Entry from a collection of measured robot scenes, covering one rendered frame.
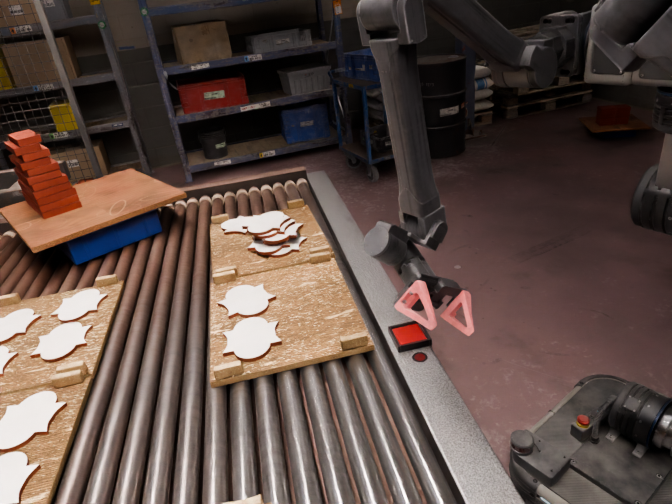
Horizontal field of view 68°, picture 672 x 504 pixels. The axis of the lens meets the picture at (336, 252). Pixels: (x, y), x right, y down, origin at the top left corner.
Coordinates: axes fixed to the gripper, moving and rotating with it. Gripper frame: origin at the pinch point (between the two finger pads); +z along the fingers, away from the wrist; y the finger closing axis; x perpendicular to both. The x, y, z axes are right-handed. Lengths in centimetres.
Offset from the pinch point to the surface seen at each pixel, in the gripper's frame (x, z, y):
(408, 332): -17.1, -15.1, -13.5
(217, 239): -53, -83, 3
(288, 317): -33.7, -31.8, 3.1
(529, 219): -35, -164, -244
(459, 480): -14.3, 19.1, -1.2
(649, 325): -20, -45, -201
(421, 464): -17.6, 14.4, 1.5
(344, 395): -25.8, -4.5, 3.6
